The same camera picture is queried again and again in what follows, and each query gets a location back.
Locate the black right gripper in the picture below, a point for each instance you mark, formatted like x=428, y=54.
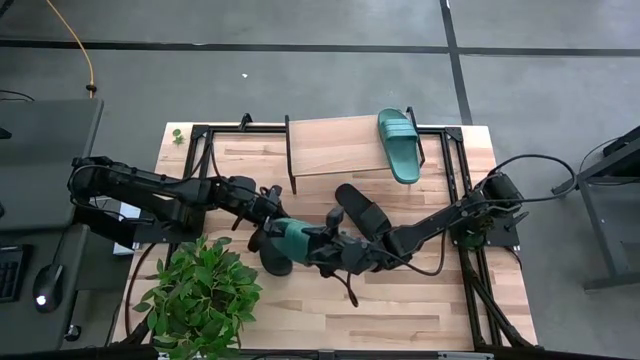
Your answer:
x=355, y=255

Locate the grey desk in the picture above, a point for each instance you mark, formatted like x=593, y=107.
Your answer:
x=45, y=150

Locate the black rubber slide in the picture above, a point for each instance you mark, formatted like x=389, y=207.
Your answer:
x=360, y=207
x=277, y=265

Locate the green leafy potted plant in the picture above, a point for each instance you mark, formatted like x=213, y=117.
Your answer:
x=200, y=295

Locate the black keyboard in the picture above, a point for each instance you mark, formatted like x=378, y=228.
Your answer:
x=10, y=275

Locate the wooden shelf with black frame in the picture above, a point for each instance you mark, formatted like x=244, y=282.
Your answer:
x=330, y=147

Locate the black aluminium rig frame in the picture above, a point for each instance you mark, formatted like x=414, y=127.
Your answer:
x=240, y=129

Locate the black computer mouse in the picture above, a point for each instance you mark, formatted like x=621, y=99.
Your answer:
x=47, y=287

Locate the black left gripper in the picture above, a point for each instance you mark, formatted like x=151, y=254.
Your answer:
x=262, y=210

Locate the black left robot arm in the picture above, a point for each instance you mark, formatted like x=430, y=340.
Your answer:
x=150, y=190

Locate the green rubber slide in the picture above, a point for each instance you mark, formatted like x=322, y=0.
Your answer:
x=295, y=242
x=400, y=155

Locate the black metal table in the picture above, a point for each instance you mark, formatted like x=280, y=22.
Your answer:
x=598, y=225

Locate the small green leaf sprig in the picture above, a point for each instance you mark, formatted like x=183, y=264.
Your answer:
x=177, y=136

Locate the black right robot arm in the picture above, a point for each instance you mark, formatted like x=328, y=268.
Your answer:
x=430, y=225

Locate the black caster wheel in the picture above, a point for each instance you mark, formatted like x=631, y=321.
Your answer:
x=72, y=332

